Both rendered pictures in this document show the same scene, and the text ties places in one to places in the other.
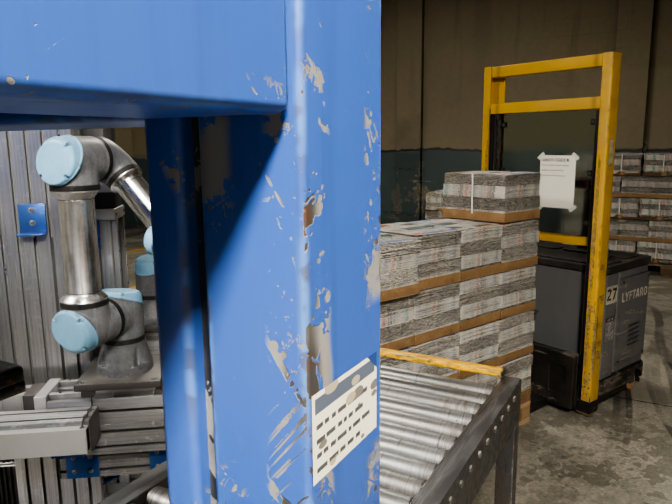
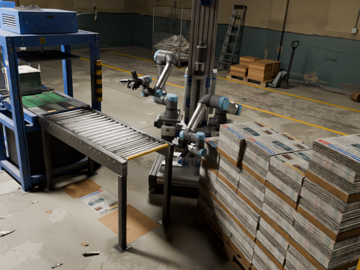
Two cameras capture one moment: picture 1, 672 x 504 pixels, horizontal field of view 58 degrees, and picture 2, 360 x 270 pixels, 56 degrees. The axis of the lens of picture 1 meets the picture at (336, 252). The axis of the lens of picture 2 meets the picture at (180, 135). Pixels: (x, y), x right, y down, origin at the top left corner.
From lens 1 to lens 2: 3.61 m
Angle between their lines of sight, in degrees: 98
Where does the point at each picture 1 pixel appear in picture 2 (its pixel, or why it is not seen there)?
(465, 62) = not seen: outside the picture
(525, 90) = not seen: outside the picture
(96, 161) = (160, 57)
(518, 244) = (314, 204)
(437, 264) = (253, 163)
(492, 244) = (292, 184)
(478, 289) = (277, 204)
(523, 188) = (334, 163)
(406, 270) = (233, 150)
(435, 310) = (250, 188)
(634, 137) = not seen: outside the picture
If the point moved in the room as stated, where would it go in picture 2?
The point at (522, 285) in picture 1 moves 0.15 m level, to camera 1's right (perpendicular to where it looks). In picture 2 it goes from (315, 242) to (319, 261)
